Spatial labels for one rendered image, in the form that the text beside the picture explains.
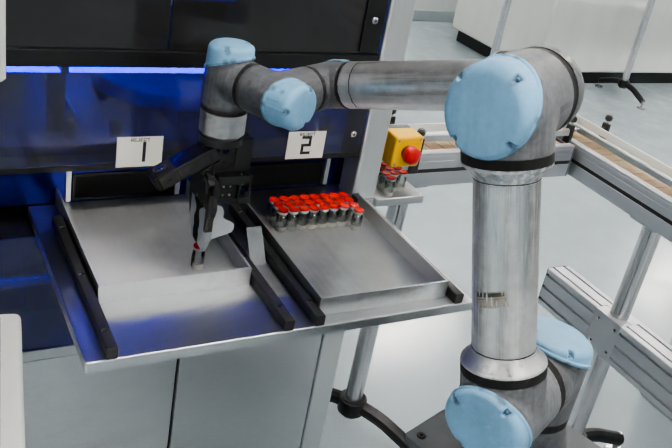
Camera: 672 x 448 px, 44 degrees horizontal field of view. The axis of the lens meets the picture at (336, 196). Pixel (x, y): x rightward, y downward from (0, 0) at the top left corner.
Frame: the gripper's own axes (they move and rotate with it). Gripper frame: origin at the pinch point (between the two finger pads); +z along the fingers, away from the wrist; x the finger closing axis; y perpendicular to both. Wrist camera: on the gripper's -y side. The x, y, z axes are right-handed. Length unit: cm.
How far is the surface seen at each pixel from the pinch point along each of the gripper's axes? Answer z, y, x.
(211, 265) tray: 5.4, 3.3, 0.2
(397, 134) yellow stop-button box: -10, 51, 20
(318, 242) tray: 5.4, 26.6, 3.9
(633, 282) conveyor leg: 27, 122, 3
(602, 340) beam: 46, 120, 4
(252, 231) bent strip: 0.4, 11.3, 2.1
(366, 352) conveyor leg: 62, 67, 34
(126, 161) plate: -6.7, -7.6, 18.9
